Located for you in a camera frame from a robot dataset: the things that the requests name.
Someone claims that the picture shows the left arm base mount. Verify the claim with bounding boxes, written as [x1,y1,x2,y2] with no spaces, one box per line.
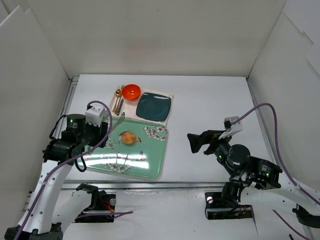
[73,183,116,224]

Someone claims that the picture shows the dark teal square plate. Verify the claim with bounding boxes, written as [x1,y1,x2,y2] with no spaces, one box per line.
[135,92,172,122]

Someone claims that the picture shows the gold spoon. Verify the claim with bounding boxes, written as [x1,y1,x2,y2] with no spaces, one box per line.
[112,88,122,113]

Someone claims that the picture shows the silver metal tongs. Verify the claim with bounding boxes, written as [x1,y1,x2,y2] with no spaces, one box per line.
[102,112,126,133]

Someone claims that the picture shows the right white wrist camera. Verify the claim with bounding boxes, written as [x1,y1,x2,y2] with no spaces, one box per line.
[218,116,243,140]

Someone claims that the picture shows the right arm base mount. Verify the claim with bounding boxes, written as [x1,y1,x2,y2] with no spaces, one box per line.
[204,182,254,220]

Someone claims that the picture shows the orange bowl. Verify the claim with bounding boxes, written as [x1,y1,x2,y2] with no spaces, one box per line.
[121,84,141,101]

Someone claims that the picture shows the cream placemat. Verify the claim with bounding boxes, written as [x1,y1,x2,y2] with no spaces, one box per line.
[109,88,174,125]

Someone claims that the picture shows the green floral tray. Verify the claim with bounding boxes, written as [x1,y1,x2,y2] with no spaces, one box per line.
[83,118,168,179]

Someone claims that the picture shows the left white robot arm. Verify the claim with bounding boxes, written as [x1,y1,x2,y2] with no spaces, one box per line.
[4,112,109,240]

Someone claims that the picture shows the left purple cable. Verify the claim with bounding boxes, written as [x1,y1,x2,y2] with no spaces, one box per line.
[12,100,134,240]

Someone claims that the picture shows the round bread bun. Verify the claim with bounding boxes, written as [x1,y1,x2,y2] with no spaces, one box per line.
[121,131,137,145]

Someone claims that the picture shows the dark handled knife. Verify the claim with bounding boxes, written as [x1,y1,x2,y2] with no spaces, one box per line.
[116,98,124,116]

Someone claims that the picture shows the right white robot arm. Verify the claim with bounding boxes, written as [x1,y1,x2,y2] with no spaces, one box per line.
[187,130,320,229]

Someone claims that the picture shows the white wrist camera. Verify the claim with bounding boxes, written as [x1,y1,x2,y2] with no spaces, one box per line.
[85,104,106,127]
[218,116,243,140]

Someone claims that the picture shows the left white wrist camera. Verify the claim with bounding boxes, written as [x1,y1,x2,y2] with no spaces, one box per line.
[85,104,106,127]

